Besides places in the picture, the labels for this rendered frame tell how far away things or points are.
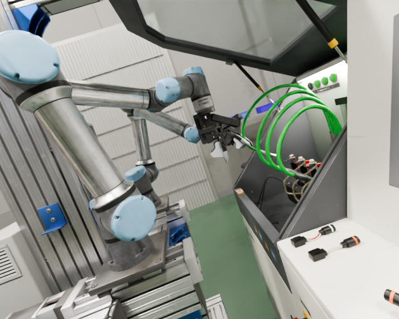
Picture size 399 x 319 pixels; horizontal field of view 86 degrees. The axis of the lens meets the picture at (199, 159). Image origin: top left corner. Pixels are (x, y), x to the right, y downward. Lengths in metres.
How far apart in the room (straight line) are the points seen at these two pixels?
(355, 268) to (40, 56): 0.79
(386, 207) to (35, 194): 1.06
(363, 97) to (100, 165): 0.66
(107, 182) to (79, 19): 4.08
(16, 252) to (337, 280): 0.97
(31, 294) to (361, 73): 1.24
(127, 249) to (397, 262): 0.66
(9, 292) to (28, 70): 0.80
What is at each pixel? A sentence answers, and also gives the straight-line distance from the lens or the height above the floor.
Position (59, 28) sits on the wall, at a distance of 4.58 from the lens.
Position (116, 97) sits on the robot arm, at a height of 1.54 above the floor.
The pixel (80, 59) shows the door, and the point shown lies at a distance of 4.26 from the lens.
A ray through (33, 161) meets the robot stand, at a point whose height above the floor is 1.45.
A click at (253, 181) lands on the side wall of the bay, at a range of 1.34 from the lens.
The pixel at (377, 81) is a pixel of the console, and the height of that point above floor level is 1.33.
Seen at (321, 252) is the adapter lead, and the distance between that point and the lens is 0.62.
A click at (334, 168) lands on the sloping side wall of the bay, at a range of 0.72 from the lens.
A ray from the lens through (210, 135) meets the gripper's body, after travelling 0.79.
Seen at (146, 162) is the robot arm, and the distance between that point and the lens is 1.30.
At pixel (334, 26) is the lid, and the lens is 0.95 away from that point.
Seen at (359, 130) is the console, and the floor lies 1.22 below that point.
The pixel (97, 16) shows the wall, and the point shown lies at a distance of 4.48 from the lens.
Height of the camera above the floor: 1.37
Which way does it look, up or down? 8 degrees down
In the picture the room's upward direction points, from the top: 19 degrees counter-clockwise
